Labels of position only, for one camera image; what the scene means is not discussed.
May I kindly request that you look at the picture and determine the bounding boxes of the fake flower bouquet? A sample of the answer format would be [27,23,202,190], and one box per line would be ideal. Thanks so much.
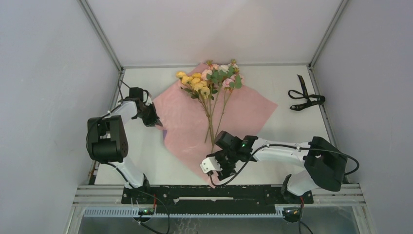
[175,59,244,150]

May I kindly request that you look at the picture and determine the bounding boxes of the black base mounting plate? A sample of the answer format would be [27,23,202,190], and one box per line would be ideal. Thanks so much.
[121,185,314,214]

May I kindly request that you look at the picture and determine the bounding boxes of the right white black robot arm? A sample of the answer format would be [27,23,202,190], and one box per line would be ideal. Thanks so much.
[200,131,347,203]

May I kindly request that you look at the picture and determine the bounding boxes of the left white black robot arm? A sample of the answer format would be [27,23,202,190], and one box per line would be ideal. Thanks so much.
[85,87,163,203]

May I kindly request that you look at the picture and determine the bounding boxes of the black ribbon strap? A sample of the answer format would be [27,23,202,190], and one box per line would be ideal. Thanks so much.
[287,75,326,112]

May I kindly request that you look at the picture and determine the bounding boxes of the white slotted cable duct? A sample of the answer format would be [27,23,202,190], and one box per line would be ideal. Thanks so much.
[83,206,300,218]

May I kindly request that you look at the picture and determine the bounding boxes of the aluminium frame rail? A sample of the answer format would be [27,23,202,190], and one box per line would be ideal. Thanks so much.
[73,184,367,207]

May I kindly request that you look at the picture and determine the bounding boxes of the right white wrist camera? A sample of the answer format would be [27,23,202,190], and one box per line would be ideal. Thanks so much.
[200,157,222,174]

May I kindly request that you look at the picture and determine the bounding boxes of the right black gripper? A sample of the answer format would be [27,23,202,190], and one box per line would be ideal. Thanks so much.
[210,150,239,182]

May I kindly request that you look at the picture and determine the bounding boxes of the purple pink wrapping paper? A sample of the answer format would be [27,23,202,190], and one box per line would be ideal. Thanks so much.
[148,66,282,185]

